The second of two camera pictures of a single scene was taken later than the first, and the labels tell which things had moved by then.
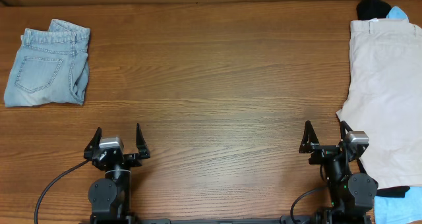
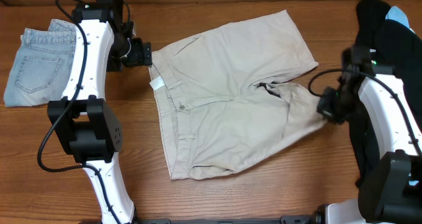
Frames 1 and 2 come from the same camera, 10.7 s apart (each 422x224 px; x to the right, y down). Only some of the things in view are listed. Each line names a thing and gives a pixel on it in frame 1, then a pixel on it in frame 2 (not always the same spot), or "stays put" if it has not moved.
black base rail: (294, 220) stays put
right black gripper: (323, 152) → (326, 109)
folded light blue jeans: (50, 66) stays put
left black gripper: (132, 155) → (145, 53)
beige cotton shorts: (384, 98) → (217, 112)
